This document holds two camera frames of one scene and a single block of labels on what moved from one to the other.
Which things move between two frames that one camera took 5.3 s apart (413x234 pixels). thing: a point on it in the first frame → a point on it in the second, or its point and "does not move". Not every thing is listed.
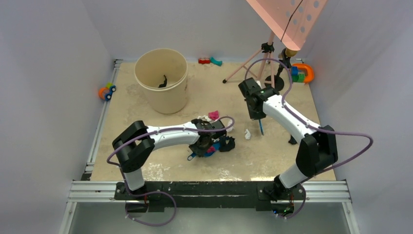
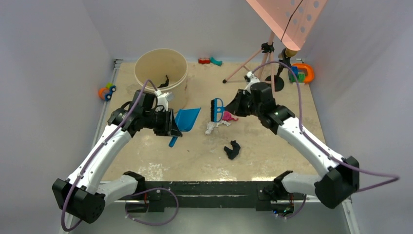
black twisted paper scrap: x=226 y=143 → x=233 y=153
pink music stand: x=291 y=21 does not move
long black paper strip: x=165 y=83 does not move
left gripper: x=200 y=152 → x=164 y=130
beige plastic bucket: x=163 y=74 does not move
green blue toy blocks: x=296 y=77 does not move
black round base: x=285 y=61 does not move
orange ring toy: x=309 y=77 does not move
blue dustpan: x=217 y=146 → x=185 y=119
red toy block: x=204 y=60 does not move
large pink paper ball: x=214 y=115 → x=227 y=116
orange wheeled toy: x=105 y=92 does not move
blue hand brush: x=261 y=126 → x=217 y=108
